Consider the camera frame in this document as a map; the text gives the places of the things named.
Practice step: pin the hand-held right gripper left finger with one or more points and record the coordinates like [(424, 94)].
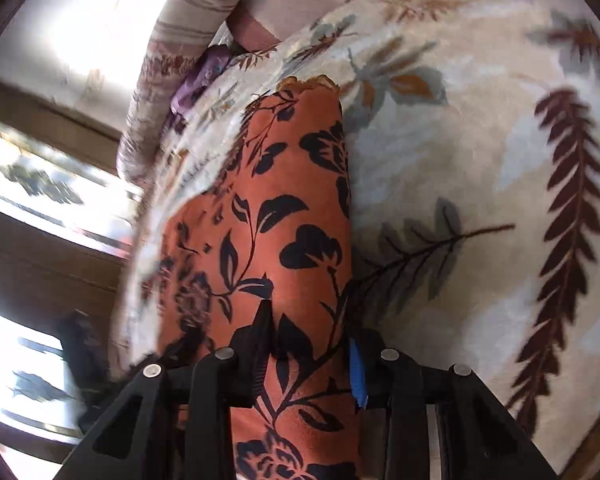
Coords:
[(257, 340)]

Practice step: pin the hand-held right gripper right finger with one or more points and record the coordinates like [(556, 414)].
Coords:
[(358, 375)]

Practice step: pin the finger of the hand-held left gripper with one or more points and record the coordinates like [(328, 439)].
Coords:
[(82, 355)]

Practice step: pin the orange floral blouse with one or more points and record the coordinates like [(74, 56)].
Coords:
[(290, 200)]

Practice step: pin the patterned glass window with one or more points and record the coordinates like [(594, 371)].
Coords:
[(40, 180)]

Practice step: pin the leaf print quilt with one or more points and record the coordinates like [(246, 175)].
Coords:
[(455, 160)]

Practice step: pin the purple cloth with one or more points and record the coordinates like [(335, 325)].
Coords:
[(200, 80)]

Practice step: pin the striped floral bolster pillow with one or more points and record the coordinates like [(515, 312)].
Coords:
[(180, 35)]

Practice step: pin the pink pillow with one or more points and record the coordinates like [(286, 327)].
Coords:
[(300, 0)]

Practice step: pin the wooden window frame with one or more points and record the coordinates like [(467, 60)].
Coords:
[(40, 270)]

